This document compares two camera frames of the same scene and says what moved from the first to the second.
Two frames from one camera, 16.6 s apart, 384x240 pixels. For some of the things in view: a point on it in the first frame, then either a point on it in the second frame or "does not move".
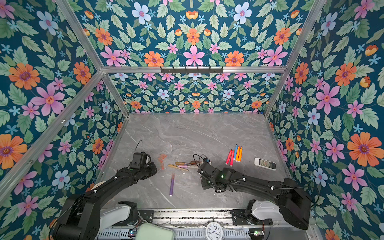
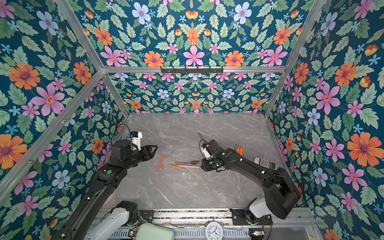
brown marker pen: x=181 y=163 does not move
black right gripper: x=204 y=186 -> x=206 y=167
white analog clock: x=214 y=231 does not move
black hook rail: x=192 y=69 does not move
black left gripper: x=154 y=171 -> x=148 y=154
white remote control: x=265 y=163 does not move
